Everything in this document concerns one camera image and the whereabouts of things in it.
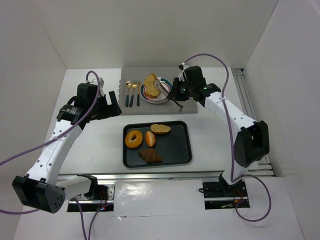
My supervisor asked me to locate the large seeded bread slice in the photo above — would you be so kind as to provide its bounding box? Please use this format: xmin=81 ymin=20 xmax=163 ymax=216
xmin=143 ymin=73 xmax=157 ymax=88

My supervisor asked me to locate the crusty bread slice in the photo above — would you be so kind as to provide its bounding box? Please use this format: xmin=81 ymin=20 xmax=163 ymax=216
xmin=144 ymin=86 xmax=161 ymax=99

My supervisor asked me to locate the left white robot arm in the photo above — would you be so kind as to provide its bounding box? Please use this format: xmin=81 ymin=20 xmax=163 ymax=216
xmin=12 ymin=83 xmax=122 ymax=214

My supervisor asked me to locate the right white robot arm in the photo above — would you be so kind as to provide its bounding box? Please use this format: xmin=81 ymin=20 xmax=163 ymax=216
xmin=168 ymin=63 xmax=270 ymax=196

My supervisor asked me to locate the small bread slice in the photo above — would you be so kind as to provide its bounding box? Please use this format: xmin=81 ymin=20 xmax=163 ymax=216
xmin=150 ymin=124 xmax=171 ymax=135

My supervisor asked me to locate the grey placemat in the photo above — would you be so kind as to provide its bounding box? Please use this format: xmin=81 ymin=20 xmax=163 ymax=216
xmin=117 ymin=65 xmax=198 ymax=116

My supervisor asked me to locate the white plate coloured rim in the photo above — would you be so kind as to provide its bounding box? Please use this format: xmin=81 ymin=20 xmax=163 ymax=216
xmin=140 ymin=77 xmax=172 ymax=104

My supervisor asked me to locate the orange glazed donut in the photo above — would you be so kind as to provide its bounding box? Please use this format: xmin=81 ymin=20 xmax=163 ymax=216
xmin=124 ymin=130 xmax=143 ymax=149

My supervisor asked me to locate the round orange bun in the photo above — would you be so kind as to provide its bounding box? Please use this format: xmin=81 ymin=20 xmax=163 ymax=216
xmin=145 ymin=131 xmax=156 ymax=148

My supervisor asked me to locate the black baking tray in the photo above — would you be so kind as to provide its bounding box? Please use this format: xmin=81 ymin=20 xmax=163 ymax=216
xmin=122 ymin=120 xmax=193 ymax=169

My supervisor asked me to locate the brown chocolate croissant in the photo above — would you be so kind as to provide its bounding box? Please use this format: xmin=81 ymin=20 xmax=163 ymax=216
xmin=138 ymin=148 xmax=163 ymax=164

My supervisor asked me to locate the gold spoon green handle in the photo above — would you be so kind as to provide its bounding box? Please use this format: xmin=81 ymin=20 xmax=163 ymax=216
xmin=125 ymin=81 xmax=132 ymax=107

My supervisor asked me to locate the gold fork green handle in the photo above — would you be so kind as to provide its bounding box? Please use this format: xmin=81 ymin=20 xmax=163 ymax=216
xmin=129 ymin=80 xmax=137 ymax=107

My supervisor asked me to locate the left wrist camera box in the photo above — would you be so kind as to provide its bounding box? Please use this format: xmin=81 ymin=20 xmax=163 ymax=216
xmin=86 ymin=77 xmax=105 ymax=98

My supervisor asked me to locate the aluminium rail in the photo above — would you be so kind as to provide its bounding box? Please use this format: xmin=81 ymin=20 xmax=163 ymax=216
xmin=56 ymin=170 xmax=226 ymax=183

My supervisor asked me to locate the left base mount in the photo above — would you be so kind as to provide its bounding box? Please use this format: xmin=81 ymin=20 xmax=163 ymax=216
xmin=75 ymin=181 xmax=116 ymax=213

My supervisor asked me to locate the base mount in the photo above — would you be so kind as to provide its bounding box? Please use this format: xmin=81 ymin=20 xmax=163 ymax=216
xmin=75 ymin=181 xmax=116 ymax=213
xmin=198 ymin=180 xmax=250 ymax=210

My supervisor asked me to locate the right base mount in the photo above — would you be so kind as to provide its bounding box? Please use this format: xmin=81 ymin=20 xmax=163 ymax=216
xmin=198 ymin=180 xmax=250 ymax=210

